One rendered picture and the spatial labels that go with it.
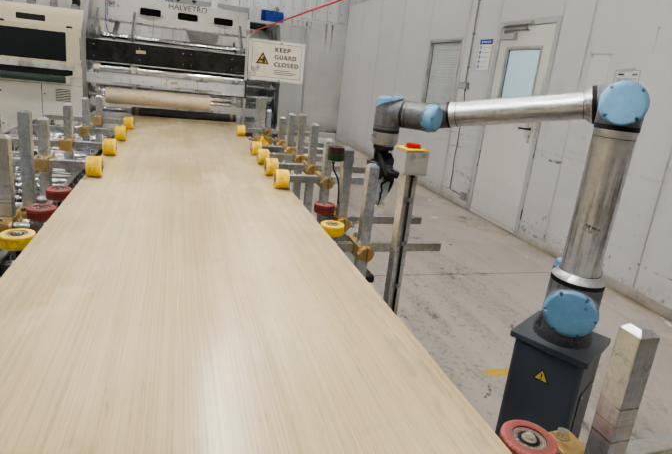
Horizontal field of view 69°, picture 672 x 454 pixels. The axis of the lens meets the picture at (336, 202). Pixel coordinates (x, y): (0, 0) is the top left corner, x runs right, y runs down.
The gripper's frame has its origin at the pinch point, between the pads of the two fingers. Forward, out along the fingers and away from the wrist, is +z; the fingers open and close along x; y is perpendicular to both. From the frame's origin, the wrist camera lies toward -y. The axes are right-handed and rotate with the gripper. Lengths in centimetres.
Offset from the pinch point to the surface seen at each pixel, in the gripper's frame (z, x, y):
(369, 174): -12.3, 9.4, -11.2
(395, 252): 4.0, 9.3, -37.3
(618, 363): -8, 10, -109
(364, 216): 1.8, 9.2, -11.3
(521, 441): 6, 19, -106
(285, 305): 7, 45, -60
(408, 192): -13.3, 8.1, -37.2
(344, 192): 0.3, 8.2, 13.7
